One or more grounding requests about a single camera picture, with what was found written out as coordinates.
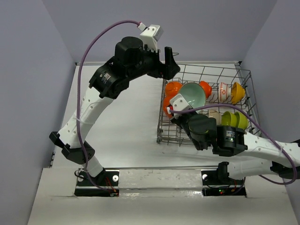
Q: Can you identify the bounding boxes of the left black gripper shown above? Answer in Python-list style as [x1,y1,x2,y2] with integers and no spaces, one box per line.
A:
[127,43,181,81]

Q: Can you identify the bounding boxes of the small white bowl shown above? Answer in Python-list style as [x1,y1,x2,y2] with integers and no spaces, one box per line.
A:
[165,82,182,97]

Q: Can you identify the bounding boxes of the orange square bowl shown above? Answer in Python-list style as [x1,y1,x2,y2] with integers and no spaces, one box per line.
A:
[163,96,173,118]

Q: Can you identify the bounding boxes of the lime green bowl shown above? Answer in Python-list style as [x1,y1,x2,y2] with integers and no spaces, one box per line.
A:
[234,112,248,130]
[221,111,237,127]

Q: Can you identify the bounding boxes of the pale green ceramic bowl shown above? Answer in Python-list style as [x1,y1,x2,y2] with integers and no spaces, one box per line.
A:
[179,82,206,108]

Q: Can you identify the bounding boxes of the orange round bowl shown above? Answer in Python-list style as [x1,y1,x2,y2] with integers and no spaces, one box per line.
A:
[199,81,212,99]

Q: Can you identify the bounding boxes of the grey wire dish rack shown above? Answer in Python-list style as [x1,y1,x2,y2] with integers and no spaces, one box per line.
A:
[157,61,260,146]

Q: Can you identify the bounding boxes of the red white patterned bowl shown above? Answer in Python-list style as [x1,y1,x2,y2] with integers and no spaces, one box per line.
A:
[218,82,231,103]

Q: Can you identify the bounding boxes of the yellow bowl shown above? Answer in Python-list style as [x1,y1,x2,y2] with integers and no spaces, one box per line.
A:
[231,82,245,105]

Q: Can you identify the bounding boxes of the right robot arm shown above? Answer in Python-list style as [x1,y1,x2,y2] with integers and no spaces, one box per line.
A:
[171,113,300,184]

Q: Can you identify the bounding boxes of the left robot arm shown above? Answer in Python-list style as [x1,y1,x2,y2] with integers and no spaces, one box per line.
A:
[49,37,180,186]

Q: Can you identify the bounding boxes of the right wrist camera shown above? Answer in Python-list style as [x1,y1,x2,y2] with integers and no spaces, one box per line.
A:
[167,94,192,114]

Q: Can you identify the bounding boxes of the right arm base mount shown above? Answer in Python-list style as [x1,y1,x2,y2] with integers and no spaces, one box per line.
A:
[201,162,247,197]

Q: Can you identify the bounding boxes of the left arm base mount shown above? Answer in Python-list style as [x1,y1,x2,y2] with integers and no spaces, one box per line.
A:
[74,169,120,197]

